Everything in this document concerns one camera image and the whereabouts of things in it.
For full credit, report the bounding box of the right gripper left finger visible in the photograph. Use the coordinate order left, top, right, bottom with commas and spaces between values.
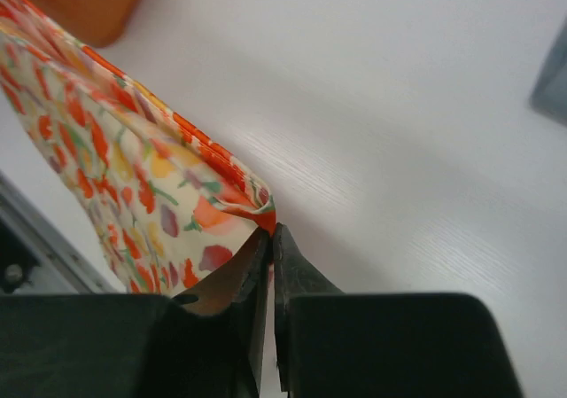
1, 231, 269, 397

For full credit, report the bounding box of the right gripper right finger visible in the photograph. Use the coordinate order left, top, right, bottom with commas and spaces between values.
273, 224, 523, 397

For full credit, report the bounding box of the floral orange skirt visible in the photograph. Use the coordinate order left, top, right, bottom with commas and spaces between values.
1, 0, 276, 315

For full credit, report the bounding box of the folded light blue skirt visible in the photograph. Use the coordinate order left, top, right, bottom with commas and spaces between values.
530, 21, 566, 126

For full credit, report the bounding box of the aluminium frame rail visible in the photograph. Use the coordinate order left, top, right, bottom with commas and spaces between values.
1, 176, 118, 295

